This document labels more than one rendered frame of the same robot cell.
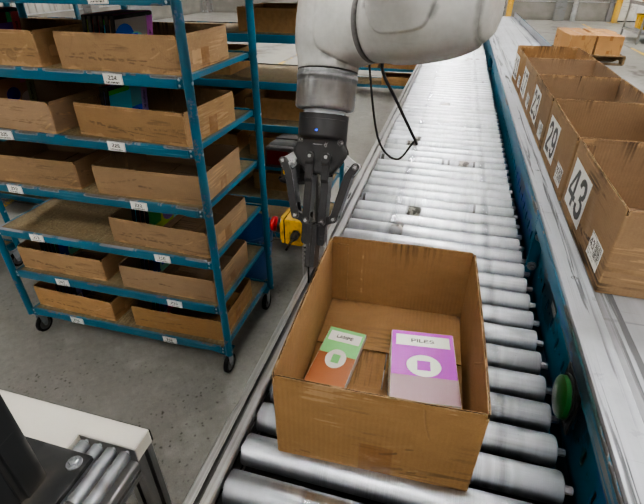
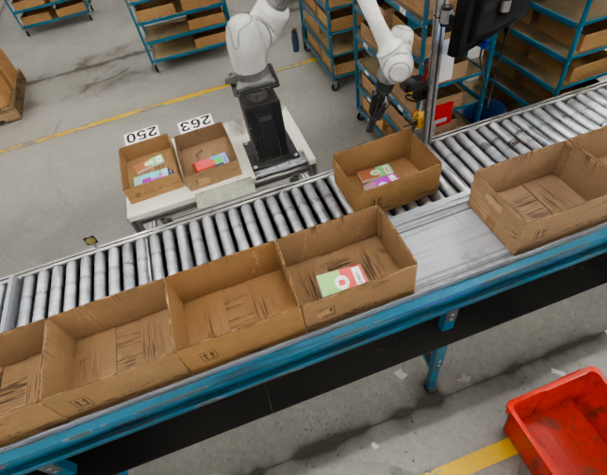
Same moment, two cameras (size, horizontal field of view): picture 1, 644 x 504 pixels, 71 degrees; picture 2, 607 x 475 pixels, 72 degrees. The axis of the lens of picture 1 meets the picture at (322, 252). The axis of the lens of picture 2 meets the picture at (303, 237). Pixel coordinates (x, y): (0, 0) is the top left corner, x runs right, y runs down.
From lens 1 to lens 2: 1.47 m
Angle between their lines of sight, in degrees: 50
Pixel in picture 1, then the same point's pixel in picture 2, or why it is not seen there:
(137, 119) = not seen: hidden behind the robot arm
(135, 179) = not seen: hidden behind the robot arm
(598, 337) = (431, 208)
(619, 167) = (580, 168)
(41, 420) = (299, 140)
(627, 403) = (401, 221)
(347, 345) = (384, 171)
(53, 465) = (292, 152)
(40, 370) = (346, 137)
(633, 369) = (424, 221)
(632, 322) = (455, 217)
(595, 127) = not seen: outside the picture
